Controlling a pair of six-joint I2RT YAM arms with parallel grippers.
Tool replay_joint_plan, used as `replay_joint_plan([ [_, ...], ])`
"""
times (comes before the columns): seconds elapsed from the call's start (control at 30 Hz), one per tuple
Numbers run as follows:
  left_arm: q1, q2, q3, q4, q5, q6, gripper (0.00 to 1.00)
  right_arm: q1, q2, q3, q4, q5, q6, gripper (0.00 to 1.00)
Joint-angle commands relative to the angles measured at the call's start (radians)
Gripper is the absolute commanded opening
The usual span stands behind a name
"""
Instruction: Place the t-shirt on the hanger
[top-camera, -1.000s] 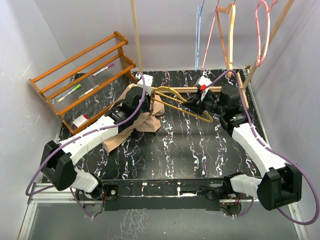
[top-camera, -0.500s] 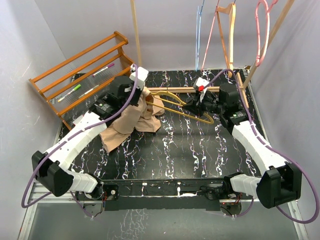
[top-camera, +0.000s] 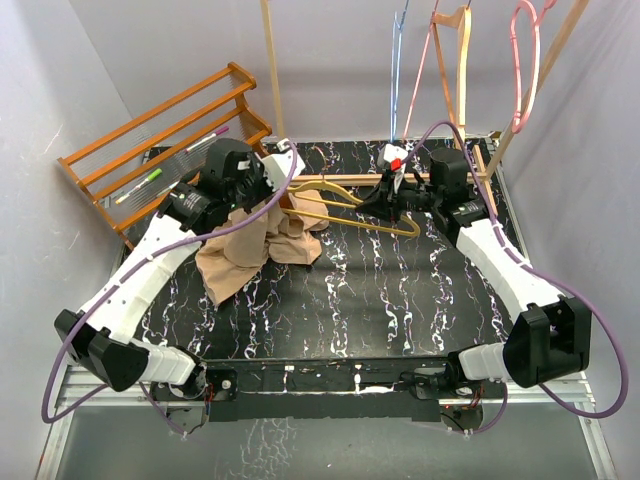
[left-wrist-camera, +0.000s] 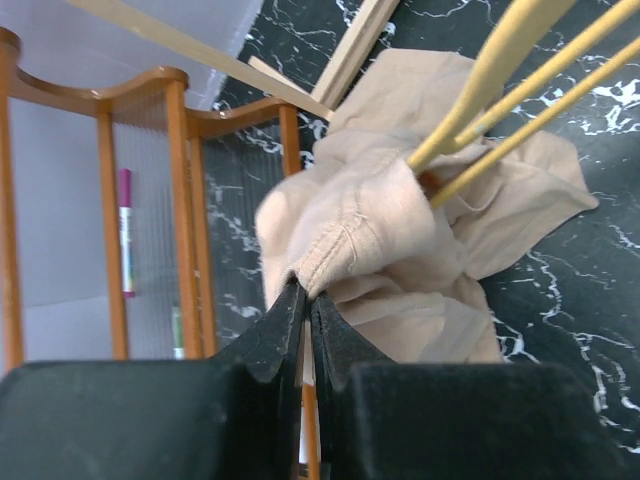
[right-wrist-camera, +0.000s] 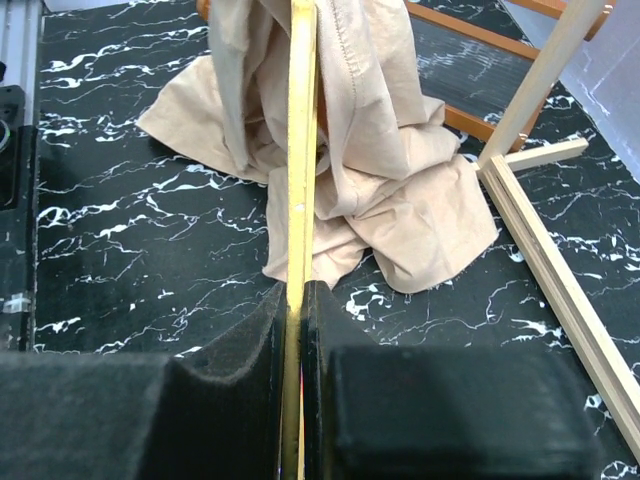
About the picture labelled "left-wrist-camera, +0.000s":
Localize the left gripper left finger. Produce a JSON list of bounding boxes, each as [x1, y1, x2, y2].
[[1, 282, 306, 479]]

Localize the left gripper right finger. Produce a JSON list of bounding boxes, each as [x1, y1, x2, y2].
[[310, 295, 632, 479]]

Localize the beige t shirt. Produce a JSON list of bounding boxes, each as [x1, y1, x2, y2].
[[255, 49, 598, 363]]

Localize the gold yellow hanger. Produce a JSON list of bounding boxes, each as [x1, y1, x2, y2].
[[407, 0, 639, 209]]

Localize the orange wooden shelf rack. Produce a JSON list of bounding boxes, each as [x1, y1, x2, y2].
[[0, 27, 321, 480]]

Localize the pink marker pen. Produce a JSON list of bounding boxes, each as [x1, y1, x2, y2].
[[118, 168, 135, 298]]

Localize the wooden clothes rack frame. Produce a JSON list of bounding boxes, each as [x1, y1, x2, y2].
[[67, 0, 401, 121]]

